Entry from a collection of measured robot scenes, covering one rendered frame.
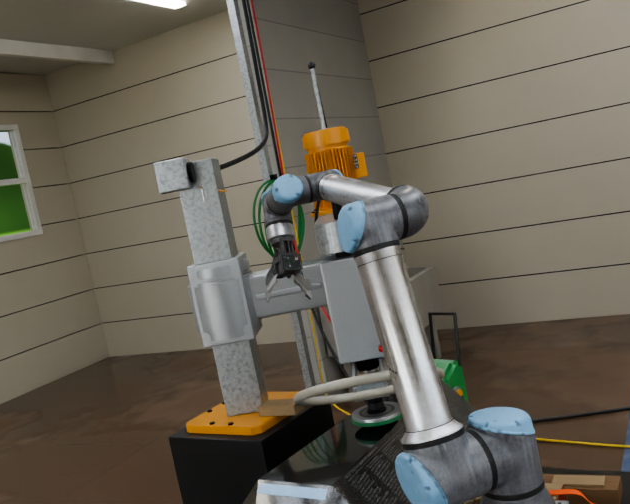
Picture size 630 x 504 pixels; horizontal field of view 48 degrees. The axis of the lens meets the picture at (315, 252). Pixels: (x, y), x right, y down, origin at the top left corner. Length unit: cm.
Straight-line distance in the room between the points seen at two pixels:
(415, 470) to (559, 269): 600
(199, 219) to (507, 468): 218
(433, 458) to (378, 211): 57
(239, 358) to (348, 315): 89
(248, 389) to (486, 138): 462
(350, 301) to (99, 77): 755
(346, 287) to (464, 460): 128
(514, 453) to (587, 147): 580
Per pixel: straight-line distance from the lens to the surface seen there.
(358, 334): 286
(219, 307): 346
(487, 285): 772
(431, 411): 168
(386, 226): 169
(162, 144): 936
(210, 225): 350
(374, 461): 280
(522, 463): 179
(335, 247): 278
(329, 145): 346
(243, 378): 360
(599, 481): 397
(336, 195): 211
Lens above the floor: 183
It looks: 5 degrees down
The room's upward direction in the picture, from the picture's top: 11 degrees counter-clockwise
